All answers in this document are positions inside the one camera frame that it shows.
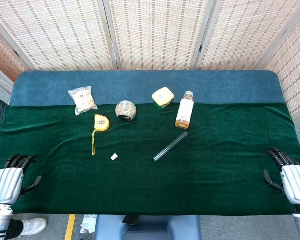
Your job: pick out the left black and grey robot hand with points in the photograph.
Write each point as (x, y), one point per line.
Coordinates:
(8, 182)

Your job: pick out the right black and grey robot hand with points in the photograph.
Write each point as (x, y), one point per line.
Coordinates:
(296, 182)

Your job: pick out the small white cylindrical cap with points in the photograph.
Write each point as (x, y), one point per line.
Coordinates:
(114, 157)

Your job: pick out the clear glass test tube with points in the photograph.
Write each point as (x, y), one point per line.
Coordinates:
(170, 147)

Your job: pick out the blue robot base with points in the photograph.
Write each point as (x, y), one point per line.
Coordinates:
(147, 228)

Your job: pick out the round glass jar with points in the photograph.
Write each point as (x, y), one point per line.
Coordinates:
(125, 110)

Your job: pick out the yellow lidded cup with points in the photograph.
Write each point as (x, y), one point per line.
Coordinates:
(162, 97)

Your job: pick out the black trouser leg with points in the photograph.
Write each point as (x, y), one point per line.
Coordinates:
(13, 230)

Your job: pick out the white sneaker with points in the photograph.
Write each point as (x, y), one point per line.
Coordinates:
(33, 225)

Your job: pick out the crumpled white paper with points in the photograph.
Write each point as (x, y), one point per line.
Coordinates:
(88, 223)

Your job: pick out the bamboo folding screen panel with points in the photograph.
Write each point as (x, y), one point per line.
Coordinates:
(157, 35)
(55, 35)
(295, 75)
(242, 35)
(2, 55)

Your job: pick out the yellow tape measure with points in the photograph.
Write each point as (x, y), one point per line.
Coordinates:
(101, 123)

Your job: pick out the clear plastic snack bag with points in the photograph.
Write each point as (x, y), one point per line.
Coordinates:
(83, 101)

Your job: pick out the flat black device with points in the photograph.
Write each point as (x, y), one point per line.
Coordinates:
(130, 220)

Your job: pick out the tea bottle white label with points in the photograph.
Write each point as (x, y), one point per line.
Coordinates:
(185, 111)

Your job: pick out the dark green velvet cloth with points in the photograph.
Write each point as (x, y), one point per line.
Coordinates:
(150, 180)

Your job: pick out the blue table cover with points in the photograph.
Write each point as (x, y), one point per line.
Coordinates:
(140, 85)

